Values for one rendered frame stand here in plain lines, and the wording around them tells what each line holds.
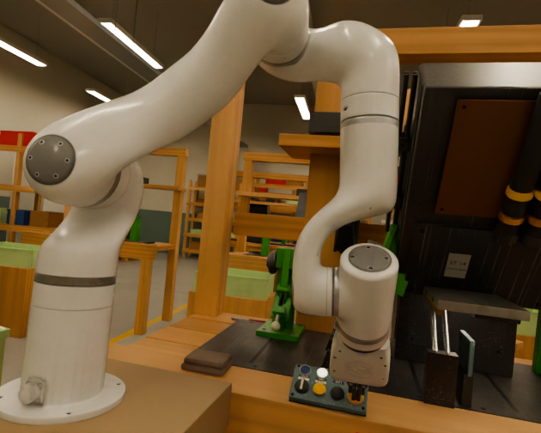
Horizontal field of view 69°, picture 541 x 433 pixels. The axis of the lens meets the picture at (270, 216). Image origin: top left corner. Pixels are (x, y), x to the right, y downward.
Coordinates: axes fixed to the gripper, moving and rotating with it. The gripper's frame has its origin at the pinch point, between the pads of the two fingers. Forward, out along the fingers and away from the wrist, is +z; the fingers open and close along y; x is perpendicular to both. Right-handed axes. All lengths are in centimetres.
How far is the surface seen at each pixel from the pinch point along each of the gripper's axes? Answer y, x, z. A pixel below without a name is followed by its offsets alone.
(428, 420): 13.9, 0.5, 6.9
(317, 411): -6.9, -3.7, 4.4
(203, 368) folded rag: -33.1, 1.8, 6.2
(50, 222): -455, 337, 237
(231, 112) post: -53, 88, -22
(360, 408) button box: 1.0, -2.0, 3.2
